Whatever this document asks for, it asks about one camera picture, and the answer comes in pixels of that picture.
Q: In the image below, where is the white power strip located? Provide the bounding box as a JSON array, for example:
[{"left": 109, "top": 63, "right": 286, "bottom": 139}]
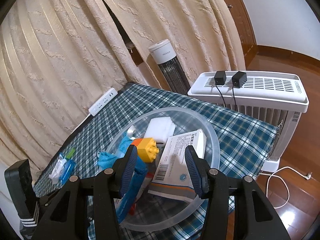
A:
[{"left": 89, "top": 88, "right": 118, "bottom": 116}]

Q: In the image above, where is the black power adapter left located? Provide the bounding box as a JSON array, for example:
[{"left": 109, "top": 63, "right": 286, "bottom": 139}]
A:
[{"left": 214, "top": 70, "right": 226, "bottom": 86}]

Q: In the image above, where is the white floor cable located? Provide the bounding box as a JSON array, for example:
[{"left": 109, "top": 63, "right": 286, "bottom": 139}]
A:
[{"left": 260, "top": 166, "right": 313, "bottom": 209}]

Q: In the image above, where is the black power adapter right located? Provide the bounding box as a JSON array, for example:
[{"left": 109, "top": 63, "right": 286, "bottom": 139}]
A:
[{"left": 232, "top": 71, "right": 247, "bottom": 88}]

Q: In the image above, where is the white medicine box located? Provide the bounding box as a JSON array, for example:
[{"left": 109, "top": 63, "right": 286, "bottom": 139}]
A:
[{"left": 148, "top": 129, "right": 207, "bottom": 203}]

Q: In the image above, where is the black power adapter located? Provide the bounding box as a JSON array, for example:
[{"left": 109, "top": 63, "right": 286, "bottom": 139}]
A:
[
  {"left": 214, "top": 70, "right": 226, "bottom": 86},
  {"left": 232, "top": 71, "right": 247, "bottom": 88}
]

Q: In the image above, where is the beige patterned curtain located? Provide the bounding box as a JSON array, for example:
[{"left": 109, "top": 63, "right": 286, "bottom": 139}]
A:
[{"left": 1, "top": 0, "right": 245, "bottom": 178}]

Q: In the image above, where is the white sponge block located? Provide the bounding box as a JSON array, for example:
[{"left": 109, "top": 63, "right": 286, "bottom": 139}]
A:
[{"left": 144, "top": 116, "right": 176, "bottom": 144}]

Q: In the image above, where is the white tower fan heater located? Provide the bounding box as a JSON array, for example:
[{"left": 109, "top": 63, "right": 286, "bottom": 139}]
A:
[{"left": 149, "top": 39, "right": 190, "bottom": 95}]

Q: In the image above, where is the green toy brick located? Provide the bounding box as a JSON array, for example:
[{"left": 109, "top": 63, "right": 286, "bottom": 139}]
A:
[{"left": 66, "top": 148, "right": 75, "bottom": 159}]

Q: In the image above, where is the plaid blue tablecloth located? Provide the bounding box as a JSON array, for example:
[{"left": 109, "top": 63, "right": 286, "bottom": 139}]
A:
[{"left": 32, "top": 82, "right": 279, "bottom": 240}]

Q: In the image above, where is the dark blue snack packet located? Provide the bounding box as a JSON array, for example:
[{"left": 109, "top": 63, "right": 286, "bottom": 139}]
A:
[{"left": 59, "top": 159, "right": 76, "bottom": 185}]

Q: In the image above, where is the white power strip cable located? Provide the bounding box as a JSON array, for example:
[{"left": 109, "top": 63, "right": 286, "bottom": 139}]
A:
[{"left": 72, "top": 113, "right": 92, "bottom": 132}]

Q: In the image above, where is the blue white cracker packet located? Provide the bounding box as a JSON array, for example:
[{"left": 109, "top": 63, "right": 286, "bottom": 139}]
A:
[{"left": 114, "top": 157, "right": 148, "bottom": 224}]

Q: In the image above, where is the clear plastic bowl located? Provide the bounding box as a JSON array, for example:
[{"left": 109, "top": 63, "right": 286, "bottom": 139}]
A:
[{"left": 106, "top": 107, "right": 220, "bottom": 231}]

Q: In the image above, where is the white air purifier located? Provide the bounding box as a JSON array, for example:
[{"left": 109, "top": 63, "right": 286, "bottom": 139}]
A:
[{"left": 188, "top": 71, "right": 309, "bottom": 172}]

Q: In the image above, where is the orange yellow toy block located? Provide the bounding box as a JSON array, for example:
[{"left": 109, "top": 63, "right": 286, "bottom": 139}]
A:
[{"left": 131, "top": 138, "right": 159, "bottom": 163}]

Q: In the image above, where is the teal towel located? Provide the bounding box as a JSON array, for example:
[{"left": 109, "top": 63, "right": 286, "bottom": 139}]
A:
[{"left": 97, "top": 135, "right": 135, "bottom": 172}]

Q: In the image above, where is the white plastic packet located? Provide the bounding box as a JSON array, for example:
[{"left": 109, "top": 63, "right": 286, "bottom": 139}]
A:
[{"left": 49, "top": 154, "right": 67, "bottom": 185}]

